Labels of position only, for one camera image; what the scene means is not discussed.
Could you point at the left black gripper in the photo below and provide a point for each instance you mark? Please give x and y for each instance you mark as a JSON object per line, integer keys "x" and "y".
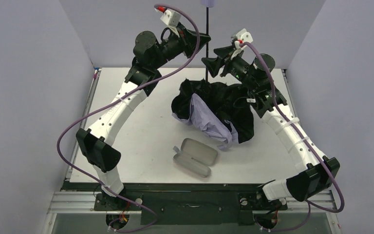
{"x": 186, "y": 37}

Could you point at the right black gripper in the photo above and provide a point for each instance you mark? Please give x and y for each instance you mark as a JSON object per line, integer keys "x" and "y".
{"x": 228, "y": 60}

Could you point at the lavender folding umbrella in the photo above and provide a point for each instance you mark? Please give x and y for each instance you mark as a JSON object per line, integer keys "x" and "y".
{"x": 214, "y": 110}

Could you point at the pink umbrella case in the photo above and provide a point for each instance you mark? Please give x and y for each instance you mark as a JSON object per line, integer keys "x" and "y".
{"x": 196, "y": 157}

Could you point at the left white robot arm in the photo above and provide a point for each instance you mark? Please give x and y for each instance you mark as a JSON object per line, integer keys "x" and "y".
{"x": 96, "y": 141}

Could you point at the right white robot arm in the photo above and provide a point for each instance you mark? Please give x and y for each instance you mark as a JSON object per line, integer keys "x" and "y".
{"x": 256, "y": 92}

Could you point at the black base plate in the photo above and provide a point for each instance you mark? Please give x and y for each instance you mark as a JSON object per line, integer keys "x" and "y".
{"x": 182, "y": 203}

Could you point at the aluminium frame rail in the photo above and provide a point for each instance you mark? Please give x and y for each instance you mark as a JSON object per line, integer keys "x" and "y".
{"x": 84, "y": 202}

